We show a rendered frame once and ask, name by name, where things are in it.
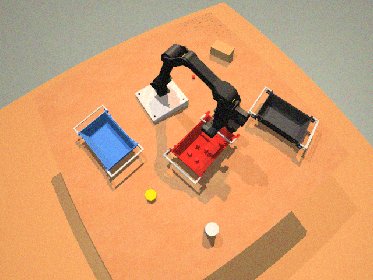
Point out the grey cylinder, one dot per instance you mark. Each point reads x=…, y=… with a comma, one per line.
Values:
x=211, y=229

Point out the red plastic tray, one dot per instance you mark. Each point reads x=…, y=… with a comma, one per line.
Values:
x=216, y=145

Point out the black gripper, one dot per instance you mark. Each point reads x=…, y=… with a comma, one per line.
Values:
x=211, y=128

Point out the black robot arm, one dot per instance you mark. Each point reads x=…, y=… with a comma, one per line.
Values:
x=223, y=92

